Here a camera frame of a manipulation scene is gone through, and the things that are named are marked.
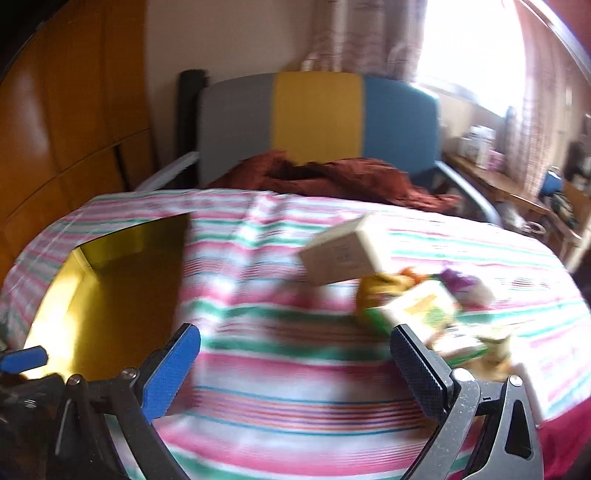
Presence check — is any yellow sponge cloth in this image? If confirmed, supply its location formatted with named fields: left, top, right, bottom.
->
left=355, top=271, right=409, bottom=320

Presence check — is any beige cardboard box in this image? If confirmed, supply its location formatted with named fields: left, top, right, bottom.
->
left=299, top=215, right=393, bottom=284

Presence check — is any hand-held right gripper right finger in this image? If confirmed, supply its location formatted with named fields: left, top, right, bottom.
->
left=390, top=324, right=546, bottom=480

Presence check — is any pink patterned curtain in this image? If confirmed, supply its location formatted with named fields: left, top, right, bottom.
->
left=302, top=0, right=426, bottom=81
left=510, top=0, right=591, bottom=199

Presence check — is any rust brown crumpled cloth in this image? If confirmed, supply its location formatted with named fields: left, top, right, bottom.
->
left=205, top=150, right=462, bottom=213

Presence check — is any green white flat packet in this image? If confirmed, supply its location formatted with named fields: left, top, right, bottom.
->
left=433, top=331, right=491, bottom=366

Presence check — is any white box with blue label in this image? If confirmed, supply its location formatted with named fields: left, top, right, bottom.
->
left=457, top=124, right=497, bottom=169

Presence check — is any golden cardboard box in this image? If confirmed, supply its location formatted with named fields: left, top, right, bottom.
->
left=21, top=213, right=194, bottom=383

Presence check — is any striped pink green cloth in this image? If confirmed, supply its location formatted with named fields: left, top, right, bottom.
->
left=0, top=188, right=591, bottom=480

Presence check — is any grey yellow blue chair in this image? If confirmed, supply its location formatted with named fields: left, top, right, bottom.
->
left=136, top=71, right=504, bottom=227

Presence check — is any window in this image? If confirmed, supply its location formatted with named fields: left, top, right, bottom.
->
left=416, top=0, right=528, bottom=116

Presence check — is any wooden desk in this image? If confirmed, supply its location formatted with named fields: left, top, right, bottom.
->
left=443, top=150, right=583, bottom=273

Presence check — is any green cardboard box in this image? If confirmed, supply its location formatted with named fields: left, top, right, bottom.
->
left=365, top=279, right=462, bottom=343

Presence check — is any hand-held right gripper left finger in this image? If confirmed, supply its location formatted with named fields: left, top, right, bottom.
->
left=51, top=323, right=202, bottom=480

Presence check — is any white plastic bag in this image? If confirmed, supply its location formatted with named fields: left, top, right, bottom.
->
left=499, top=202, right=546, bottom=237

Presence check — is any purple foil packet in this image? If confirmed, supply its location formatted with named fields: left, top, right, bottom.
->
left=438, top=268, right=479, bottom=297

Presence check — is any blue mug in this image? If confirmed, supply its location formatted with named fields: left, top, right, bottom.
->
left=540, top=168, right=565, bottom=195

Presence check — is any wooden wardrobe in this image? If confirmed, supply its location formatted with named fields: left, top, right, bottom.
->
left=0, top=0, right=158, bottom=287

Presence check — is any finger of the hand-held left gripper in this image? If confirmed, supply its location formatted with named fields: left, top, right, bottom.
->
left=0, top=347, right=49, bottom=374

